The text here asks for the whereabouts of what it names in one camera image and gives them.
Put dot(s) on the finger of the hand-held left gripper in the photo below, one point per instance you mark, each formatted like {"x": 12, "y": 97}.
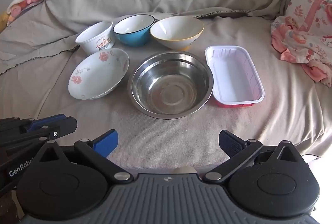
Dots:
{"x": 64, "y": 126}
{"x": 48, "y": 120}

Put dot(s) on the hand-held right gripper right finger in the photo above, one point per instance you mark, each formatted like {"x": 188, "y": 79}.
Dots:
{"x": 229, "y": 142}

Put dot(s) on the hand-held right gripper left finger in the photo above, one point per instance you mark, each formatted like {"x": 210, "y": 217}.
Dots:
{"x": 106, "y": 142}

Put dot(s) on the white floral plate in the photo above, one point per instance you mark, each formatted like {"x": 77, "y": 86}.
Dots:
{"x": 98, "y": 74}

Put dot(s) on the red and white plastic tray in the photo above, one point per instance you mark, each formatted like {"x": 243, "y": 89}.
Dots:
{"x": 233, "y": 76}

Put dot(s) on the stainless steel bowl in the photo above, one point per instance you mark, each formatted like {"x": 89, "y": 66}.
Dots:
{"x": 170, "y": 83}

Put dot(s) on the white printed paper bowl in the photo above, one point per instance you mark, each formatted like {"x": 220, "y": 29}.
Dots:
{"x": 96, "y": 39}

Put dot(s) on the blue enamel bowl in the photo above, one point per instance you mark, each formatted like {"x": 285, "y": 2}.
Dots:
{"x": 132, "y": 32}

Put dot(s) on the yellow and white bowl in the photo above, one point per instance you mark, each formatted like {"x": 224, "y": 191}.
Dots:
{"x": 176, "y": 32}

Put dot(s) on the pink and white plush toy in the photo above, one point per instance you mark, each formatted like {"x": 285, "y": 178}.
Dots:
{"x": 24, "y": 2}

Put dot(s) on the pink floral blanket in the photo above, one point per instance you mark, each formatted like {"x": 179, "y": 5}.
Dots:
{"x": 303, "y": 29}

